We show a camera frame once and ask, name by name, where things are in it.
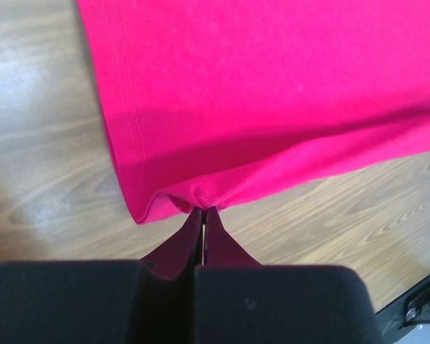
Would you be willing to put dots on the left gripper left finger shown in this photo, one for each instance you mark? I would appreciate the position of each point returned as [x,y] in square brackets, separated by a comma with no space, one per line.
[104,301]

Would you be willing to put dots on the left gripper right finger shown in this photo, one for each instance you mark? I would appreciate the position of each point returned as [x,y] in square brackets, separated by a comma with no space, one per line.
[239,300]

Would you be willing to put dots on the magenta t shirt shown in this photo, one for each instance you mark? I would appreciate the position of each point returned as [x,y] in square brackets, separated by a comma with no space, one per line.
[218,103]

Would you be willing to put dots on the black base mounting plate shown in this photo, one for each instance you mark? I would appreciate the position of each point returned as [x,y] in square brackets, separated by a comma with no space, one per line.
[410,311]

